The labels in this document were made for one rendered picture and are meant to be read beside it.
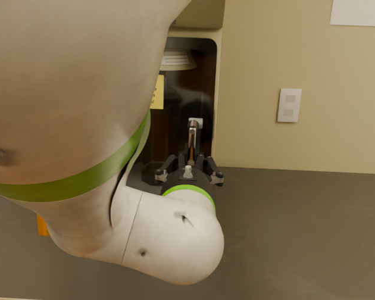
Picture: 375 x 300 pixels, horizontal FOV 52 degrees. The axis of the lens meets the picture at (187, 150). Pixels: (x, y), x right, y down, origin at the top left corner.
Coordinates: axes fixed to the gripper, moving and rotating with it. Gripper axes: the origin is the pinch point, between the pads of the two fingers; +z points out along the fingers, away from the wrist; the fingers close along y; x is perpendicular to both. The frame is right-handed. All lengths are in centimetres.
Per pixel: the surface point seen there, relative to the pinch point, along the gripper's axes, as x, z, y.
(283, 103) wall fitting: -2, 48, -29
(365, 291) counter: 20.4, -16.8, -35.1
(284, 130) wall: 7, 49, -31
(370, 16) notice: -31, 49, -53
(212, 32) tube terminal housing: -25.7, 5.7, -3.2
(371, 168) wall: 20, 49, -63
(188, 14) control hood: -29.0, 0.6, 1.6
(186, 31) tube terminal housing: -25.7, 5.7, 2.2
